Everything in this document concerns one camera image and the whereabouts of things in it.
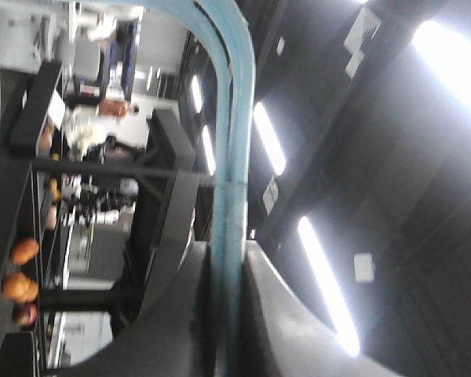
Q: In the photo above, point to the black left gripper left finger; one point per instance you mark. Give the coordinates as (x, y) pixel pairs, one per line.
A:
(169, 337)

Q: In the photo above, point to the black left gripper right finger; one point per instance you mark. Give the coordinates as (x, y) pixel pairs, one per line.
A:
(280, 336)

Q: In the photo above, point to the light blue plastic shopping basket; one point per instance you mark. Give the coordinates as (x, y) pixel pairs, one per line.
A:
(223, 31)

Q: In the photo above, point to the dark red apple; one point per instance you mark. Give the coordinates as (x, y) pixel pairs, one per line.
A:
(26, 314)

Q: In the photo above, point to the orange fruit top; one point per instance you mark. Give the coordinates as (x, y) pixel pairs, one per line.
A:
(24, 251)

